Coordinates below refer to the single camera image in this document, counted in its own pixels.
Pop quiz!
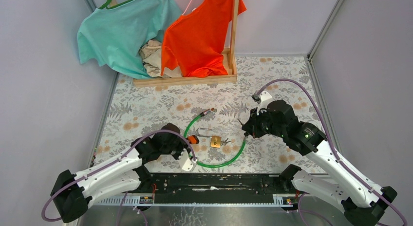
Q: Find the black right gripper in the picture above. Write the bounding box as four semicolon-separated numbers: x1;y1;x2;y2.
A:
242;105;286;138

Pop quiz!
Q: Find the green cable lock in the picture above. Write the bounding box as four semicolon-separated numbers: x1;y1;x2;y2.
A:
184;108;246;169

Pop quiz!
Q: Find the brass padlock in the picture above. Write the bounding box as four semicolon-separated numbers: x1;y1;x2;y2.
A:
195;128;222;149

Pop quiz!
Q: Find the silver keys bunch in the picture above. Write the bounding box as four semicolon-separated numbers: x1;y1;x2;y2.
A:
221;138;231;146

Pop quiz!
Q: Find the orange black padlock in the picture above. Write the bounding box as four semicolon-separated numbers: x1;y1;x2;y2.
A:
187;135;200;145

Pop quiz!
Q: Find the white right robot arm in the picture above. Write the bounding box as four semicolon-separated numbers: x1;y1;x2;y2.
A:
242;100;397;226

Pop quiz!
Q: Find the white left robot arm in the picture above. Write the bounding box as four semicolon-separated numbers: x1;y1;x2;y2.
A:
41;123;197;223

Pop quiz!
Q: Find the wooden clothes rack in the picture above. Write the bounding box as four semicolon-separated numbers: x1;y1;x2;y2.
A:
104;0;241;87

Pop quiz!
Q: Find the beige crumpled cloth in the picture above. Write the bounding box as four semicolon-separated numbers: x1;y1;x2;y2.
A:
138;39;183;78

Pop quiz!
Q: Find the orange t-shirt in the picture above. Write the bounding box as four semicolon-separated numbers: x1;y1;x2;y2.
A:
161;0;234;78

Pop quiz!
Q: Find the teal t-shirt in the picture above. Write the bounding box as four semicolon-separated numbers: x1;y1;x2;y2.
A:
77;0;183;79

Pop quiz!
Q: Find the pink clothes hanger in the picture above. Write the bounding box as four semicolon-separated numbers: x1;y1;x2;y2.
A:
182;0;193;15

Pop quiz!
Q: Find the green clothes hanger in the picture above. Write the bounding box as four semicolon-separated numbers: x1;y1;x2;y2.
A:
98;0;142;10

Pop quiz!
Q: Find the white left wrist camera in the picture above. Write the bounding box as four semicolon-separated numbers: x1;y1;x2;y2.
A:
178;149;196;172

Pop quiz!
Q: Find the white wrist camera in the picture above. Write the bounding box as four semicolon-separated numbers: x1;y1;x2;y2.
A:
178;149;196;172
252;91;273;115

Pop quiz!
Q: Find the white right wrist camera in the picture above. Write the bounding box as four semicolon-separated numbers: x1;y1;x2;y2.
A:
252;91;273;115

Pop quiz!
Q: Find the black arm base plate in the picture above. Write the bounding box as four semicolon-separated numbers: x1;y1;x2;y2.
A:
132;173;301;203

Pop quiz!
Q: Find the slotted metal cable rail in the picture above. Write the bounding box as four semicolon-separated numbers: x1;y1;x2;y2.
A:
94;194;294;207

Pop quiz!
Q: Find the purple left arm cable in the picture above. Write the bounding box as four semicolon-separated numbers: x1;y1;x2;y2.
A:
41;130;198;226

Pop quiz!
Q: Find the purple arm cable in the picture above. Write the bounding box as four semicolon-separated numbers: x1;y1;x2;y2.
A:
41;130;198;226
252;78;409;226

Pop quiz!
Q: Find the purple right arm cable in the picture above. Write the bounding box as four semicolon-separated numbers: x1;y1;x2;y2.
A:
252;78;409;226

